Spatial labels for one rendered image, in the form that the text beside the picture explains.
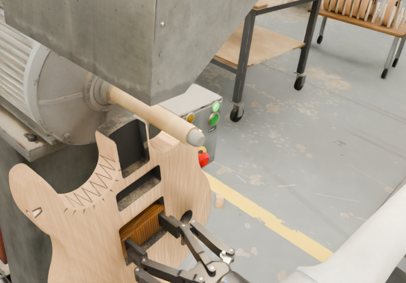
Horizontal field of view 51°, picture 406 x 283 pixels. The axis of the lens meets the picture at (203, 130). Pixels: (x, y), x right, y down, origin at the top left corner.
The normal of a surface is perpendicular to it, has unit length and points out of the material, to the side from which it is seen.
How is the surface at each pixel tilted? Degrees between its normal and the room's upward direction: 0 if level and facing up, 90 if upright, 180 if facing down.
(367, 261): 26
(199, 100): 0
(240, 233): 0
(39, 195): 88
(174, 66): 90
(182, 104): 0
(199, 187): 88
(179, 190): 88
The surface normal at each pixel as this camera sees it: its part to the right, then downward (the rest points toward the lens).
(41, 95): 0.35, 0.47
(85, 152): 0.74, 0.42
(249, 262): 0.10, -0.84
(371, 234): -0.27, -0.84
